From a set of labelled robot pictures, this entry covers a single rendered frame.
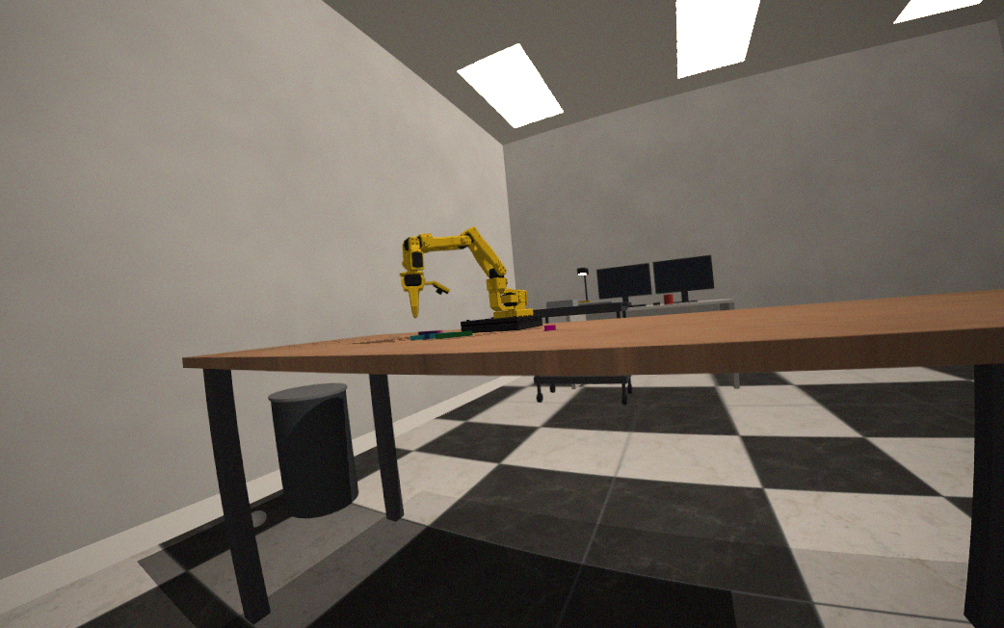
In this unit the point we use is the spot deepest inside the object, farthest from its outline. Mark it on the green rod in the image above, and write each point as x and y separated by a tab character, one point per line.
454	334

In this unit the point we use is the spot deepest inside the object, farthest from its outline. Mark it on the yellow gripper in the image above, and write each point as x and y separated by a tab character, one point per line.
412	279

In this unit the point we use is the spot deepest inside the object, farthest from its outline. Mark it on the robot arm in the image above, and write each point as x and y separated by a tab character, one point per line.
414	247

